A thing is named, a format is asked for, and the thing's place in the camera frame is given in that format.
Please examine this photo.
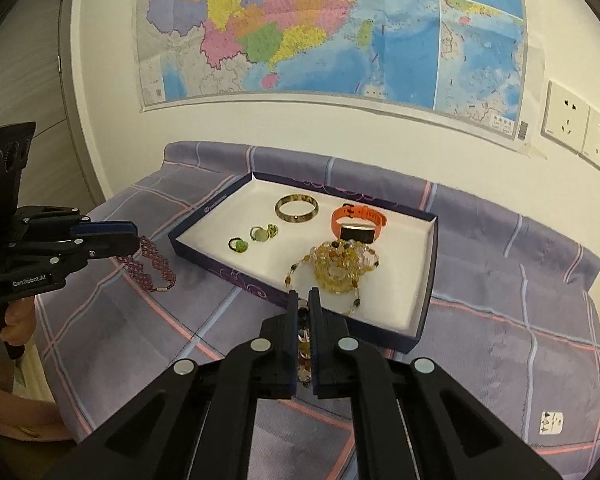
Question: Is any person's left forearm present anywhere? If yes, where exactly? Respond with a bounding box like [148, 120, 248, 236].
[0, 350, 76, 441]

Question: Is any colourful wall map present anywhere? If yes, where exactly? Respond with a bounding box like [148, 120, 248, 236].
[135, 0, 528, 141]

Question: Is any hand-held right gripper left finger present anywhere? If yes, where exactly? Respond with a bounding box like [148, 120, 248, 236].
[40, 289, 301, 480]

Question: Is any purple plaid bedsheet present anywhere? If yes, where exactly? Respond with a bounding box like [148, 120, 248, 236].
[32, 140, 600, 480]

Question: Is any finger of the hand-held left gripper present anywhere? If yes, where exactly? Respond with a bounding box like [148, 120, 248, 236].
[72, 221, 140, 238]
[85, 234, 142, 262]

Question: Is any amber tortoiseshell bangle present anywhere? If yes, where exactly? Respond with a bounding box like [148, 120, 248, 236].
[274, 193, 320, 224]

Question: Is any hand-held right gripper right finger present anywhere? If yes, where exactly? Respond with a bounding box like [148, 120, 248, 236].
[309, 287, 563, 480]

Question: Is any grey door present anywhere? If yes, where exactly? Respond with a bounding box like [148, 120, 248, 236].
[0, 0, 103, 211]

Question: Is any person's left hand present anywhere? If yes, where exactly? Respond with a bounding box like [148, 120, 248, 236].
[1, 297, 36, 345]

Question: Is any white tray with navy rim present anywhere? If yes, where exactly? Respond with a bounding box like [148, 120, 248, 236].
[168, 171, 439, 354]

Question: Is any yellow bead bracelet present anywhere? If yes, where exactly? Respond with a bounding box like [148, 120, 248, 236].
[312, 242, 368, 295]

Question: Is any orange smart watch band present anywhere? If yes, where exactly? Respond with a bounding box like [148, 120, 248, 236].
[331, 203, 387, 242]

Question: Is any amber multicolour bead necklace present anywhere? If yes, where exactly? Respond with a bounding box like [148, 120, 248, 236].
[283, 239, 381, 388]

